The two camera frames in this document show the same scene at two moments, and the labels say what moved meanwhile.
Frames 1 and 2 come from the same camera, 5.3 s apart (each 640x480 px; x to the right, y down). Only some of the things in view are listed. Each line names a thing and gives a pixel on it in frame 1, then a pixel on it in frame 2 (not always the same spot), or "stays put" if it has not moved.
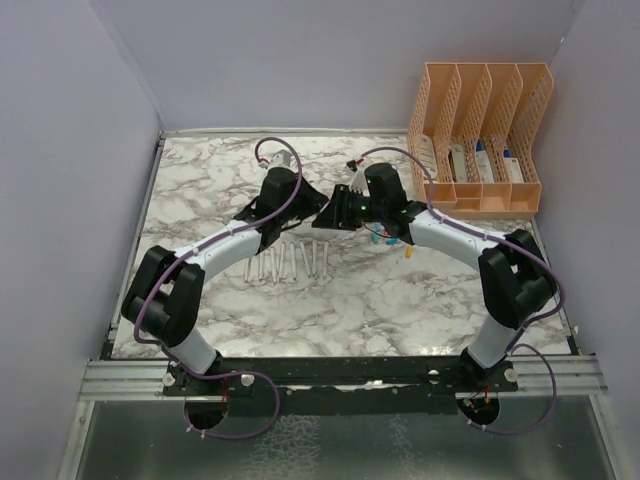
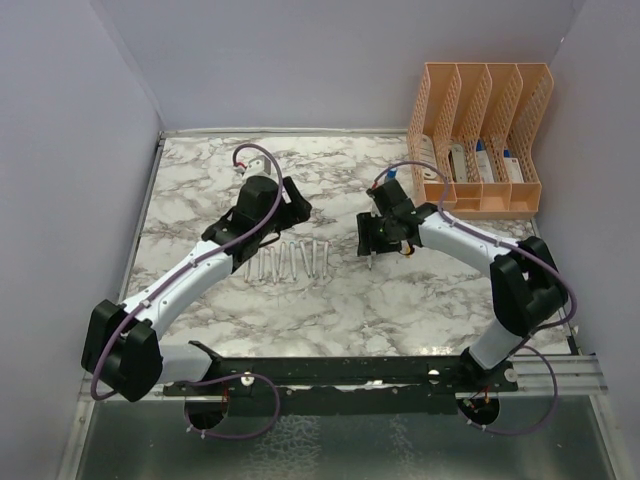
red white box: x=514 y=170 stays put
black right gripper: x=336 y=214 -> x=368 y=243
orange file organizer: x=476 y=123 stays put
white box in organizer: x=427 y=156 stays put
